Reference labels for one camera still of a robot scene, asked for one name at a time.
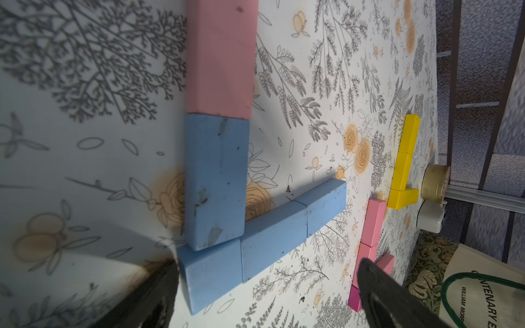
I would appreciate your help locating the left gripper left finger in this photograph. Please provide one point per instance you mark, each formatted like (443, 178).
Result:
(151, 304)

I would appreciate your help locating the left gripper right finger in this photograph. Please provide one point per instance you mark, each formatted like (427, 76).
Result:
(387, 304)

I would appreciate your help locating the blue block four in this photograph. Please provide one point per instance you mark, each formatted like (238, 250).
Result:
(210, 273)

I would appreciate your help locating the pink block five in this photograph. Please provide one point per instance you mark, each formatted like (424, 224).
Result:
(375, 213)

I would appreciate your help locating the small yellow cube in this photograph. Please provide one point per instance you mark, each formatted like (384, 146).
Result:
(396, 199)

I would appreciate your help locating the yellow block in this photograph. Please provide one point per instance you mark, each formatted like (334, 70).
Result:
(402, 171)
(409, 134)
(409, 196)

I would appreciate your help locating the blue block one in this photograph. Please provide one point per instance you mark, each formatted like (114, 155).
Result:
(323, 203)

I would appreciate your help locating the blue block two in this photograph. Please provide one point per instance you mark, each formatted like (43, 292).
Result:
(271, 236)

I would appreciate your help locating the blue block three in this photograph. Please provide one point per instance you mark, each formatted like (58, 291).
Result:
(216, 152)

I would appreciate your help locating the pink block four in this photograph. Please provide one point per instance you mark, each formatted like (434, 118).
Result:
(221, 48)

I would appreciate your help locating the magenta small cube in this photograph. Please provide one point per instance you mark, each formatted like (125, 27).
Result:
(354, 301)

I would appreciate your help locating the pink block two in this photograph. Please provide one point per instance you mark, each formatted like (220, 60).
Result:
(386, 263)

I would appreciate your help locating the cream tote bag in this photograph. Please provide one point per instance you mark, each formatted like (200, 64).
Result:
(464, 287)

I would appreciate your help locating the small white box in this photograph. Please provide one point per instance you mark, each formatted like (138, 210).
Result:
(431, 216)

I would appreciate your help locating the round red lid tin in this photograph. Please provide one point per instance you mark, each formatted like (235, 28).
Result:
(435, 183)

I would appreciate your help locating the floral table mat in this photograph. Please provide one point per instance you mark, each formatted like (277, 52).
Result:
(93, 144)

